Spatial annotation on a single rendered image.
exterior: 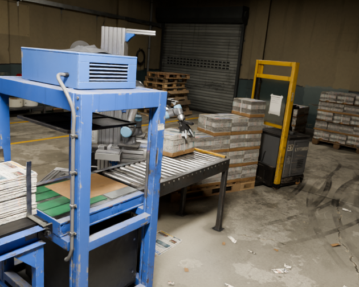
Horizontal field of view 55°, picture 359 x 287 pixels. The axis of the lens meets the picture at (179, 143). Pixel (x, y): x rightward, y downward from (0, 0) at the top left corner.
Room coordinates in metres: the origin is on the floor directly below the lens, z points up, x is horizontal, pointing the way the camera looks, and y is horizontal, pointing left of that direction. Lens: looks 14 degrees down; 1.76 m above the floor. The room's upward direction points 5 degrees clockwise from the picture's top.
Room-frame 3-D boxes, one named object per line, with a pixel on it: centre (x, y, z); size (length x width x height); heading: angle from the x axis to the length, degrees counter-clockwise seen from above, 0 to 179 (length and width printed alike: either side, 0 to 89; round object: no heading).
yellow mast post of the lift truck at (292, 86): (4.88, -1.48, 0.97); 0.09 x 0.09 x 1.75; 34
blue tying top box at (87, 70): (2.27, 0.69, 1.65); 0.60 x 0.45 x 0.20; 53
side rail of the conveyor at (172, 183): (2.94, -0.12, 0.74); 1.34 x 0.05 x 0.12; 143
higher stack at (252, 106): (4.91, -0.94, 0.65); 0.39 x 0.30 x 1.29; 34
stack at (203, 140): (4.51, -0.33, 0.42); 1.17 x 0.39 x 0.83; 124
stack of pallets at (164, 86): (11.27, 0.57, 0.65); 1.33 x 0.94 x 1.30; 147
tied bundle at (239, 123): (4.75, -0.69, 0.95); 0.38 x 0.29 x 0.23; 34
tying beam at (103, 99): (2.27, 0.69, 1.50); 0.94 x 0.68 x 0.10; 53
